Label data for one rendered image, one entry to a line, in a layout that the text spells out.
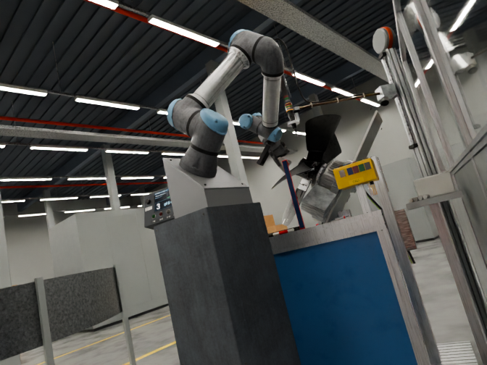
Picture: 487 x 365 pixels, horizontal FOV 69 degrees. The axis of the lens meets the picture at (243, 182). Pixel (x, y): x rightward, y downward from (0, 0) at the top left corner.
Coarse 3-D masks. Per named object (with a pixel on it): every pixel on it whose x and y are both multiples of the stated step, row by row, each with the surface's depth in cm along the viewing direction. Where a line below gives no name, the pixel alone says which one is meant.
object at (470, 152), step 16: (416, 0) 135; (400, 32) 244; (400, 48) 268; (432, 48) 132; (416, 64) 212; (448, 80) 129; (416, 96) 289; (448, 96) 132; (432, 112) 207; (464, 128) 126; (432, 144) 282; (480, 144) 104; (448, 160) 202; (464, 160) 144; (480, 176) 123
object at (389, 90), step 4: (388, 84) 212; (392, 84) 212; (380, 88) 211; (384, 88) 211; (388, 88) 211; (392, 88) 211; (376, 92) 216; (380, 92) 212; (384, 92) 210; (388, 92) 211; (392, 92) 211; (396, 92) 211; (380, 96) 213; (384, 96) 211; (388, 96) 213; (392, 96) 214; (396, 96) 214; (380, 100) 216
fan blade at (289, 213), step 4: (296, 188) 210; (296, 192) 208; (300, 192) 204; (304, 192) 201; (296, 196) 206; (300, 196) 202; (300, 200) 201; (288, 204) 211; (292, 204) 206; (288, 208) 208; (292, 208) 204; (284, 212) 215; (288, 212) 206; (292, 212) 201; (284, 216) 211; (288, 216) 203; (292, 216) 199; (288, 220) 200; (284, 224) 204; (288, 224) 197
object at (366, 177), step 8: (368, 160) 144; (336, 168) 150; (344, 168) 148; (336, 176) 149; (352, 176) 146; (360, 176) 145; (368, 176) 143; (376, 176) 142; (344, 184) 147; (352, 184) 146
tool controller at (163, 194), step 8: (160, 192) 192; (168, 192) 189; (144, 200) 197; (152, 200) 194; (160, 200) 191; (168, 200) 188; (144, 208) 195; (152, 208) 192; (168, 208) 186; (144, 216) 193; (168, 216) 184; (144, 224) 192; (152, 224) 188; (160, 224) 188
